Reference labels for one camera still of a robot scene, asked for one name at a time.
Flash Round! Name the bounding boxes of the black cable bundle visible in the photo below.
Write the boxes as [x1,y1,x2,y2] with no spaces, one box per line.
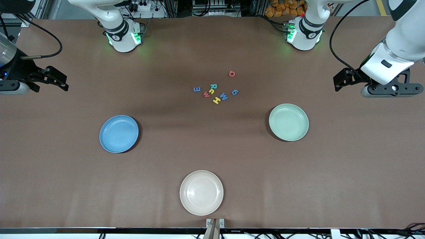
[360,223,425,239]

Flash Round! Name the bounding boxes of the aluminium frame post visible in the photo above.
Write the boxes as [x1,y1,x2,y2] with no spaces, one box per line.
[30,0,50,20]

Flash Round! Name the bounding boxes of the metal mount bracket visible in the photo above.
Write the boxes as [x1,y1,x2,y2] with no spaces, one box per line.
[206,218,225,229]

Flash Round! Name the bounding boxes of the green plate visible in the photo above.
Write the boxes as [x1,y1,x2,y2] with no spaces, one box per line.
[269,104,309,142]

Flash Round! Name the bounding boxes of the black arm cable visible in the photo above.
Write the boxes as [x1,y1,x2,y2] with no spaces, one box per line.
[0,13,63,60]
[329,0,371,80]

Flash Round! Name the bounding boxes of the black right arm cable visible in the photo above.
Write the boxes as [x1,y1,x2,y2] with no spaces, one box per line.
[0,13,63,60]

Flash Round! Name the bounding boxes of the beige plate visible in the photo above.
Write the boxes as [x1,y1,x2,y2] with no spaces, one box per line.
[180,170,224,216]

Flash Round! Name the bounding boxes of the black base cable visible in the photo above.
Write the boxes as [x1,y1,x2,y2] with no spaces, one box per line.
[263,15,287,33]

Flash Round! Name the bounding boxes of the blue plate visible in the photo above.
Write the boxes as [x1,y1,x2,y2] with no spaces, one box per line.
[99,115,139,154]

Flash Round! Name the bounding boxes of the white metal rack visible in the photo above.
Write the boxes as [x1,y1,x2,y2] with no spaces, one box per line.
[193,0,241,17]

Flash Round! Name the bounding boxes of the orange bags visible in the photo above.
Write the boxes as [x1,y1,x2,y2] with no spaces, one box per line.
[265,0,307,17]

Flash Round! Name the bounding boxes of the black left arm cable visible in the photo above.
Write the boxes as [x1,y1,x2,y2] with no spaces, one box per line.
[329,0,371,80]

